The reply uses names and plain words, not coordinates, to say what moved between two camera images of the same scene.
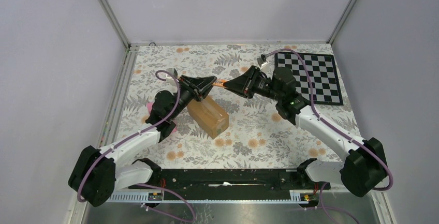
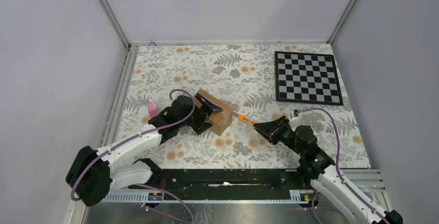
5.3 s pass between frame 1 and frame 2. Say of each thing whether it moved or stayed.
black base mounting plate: stayed
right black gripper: moved
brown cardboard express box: moved
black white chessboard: stayed
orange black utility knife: moved
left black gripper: moved
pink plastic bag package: stayed
